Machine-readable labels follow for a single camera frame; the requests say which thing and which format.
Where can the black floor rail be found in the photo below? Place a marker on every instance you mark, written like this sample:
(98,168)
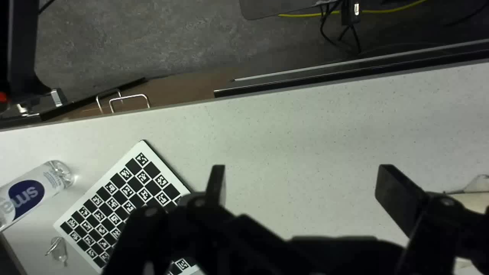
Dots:
(357,69)

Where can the black power adapter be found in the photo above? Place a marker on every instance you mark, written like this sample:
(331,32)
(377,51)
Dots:
(352,11)

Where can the small clear plastic clip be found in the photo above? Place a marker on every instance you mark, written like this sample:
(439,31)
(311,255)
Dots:
(59,249)

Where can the black vertical post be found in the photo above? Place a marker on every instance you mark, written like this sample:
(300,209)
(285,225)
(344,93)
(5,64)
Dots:
(24,46)

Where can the clear water bottle blue label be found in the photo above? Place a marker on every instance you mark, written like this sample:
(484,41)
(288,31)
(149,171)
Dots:
(31,196)

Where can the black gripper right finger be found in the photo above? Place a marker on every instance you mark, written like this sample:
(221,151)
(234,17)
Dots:
(444,234)

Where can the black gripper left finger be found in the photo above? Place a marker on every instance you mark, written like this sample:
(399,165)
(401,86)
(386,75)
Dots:
(169,238)

